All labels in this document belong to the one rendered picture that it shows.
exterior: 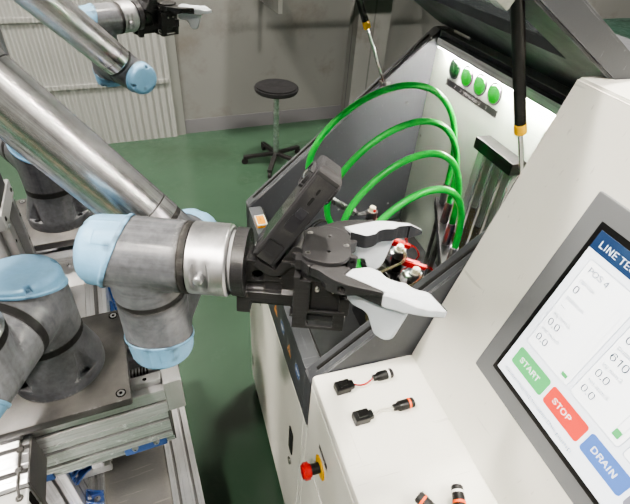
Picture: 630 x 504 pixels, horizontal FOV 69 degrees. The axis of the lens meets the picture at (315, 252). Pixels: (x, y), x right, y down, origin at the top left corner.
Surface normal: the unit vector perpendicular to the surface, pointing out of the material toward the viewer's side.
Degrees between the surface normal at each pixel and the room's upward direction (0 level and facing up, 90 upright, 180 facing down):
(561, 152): 76
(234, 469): 0
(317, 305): 82
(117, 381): 0
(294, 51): 90
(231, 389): 0
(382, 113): 90
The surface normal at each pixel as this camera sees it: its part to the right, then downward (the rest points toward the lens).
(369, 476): 0.06, -0.78
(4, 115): 0.18, 0.46
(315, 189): -0.04, 0.47
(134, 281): -0.02, 0.66
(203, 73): 0.38, 0.60
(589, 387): -0.91, -0.05
